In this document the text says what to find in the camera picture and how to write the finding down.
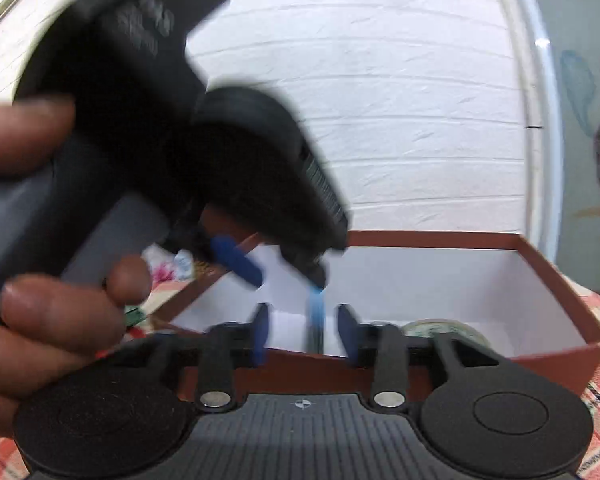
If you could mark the brown cardboard box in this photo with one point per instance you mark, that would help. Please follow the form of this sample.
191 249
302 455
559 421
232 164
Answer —
495 282

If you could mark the clear patterned tape roll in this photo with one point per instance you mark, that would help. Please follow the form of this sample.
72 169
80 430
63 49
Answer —
428 328

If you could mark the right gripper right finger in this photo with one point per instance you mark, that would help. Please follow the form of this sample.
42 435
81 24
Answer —
380 348

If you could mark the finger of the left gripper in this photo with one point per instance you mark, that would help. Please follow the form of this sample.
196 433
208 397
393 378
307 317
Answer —
230 256
311 268

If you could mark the floral Beautiful Day pillow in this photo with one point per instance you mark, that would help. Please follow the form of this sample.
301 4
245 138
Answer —
167 267

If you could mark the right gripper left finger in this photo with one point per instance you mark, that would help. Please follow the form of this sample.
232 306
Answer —
226 347

